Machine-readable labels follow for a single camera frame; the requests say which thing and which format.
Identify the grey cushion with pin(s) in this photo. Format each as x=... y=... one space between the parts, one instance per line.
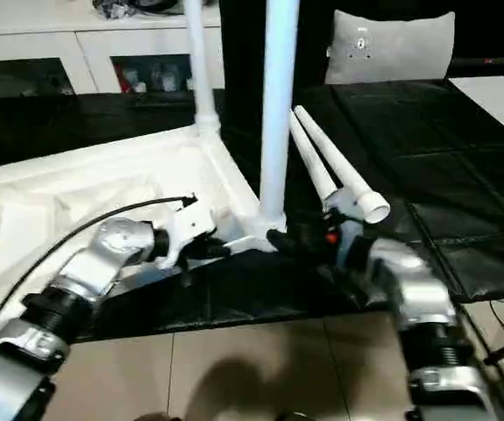
x=392 y=52

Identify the white plastic table top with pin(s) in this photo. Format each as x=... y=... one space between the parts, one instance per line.
x=80 y=184

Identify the white plastic table leg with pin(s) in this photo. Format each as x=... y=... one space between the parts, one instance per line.
x=278 y=109
x=315 y=162
x=202 y=66
x=343 y=166

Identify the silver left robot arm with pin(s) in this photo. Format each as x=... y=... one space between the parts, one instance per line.
x=94 y=263

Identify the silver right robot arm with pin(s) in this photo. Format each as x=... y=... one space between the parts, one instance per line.
x=422 y=289

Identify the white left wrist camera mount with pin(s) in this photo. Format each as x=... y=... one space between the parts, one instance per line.
x=190 y=223

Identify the black work mat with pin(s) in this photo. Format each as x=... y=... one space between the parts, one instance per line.
x=409 y=140

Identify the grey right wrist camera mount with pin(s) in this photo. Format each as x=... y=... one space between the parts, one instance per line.
x=343 y=206

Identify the small white jar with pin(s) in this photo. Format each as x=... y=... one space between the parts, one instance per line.
x=164 y=82
x=139 y=86

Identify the dark clutter pile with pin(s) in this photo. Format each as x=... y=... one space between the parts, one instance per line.
x=111 y=9

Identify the black robot foot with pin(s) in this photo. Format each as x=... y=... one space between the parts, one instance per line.
x=293 y=416
x=151 y=416

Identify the white glass-door cabinet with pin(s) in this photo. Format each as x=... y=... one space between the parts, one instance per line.
x=37 y=39

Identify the grey round helmet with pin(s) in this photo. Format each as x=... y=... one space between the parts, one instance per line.
x=155 y=3

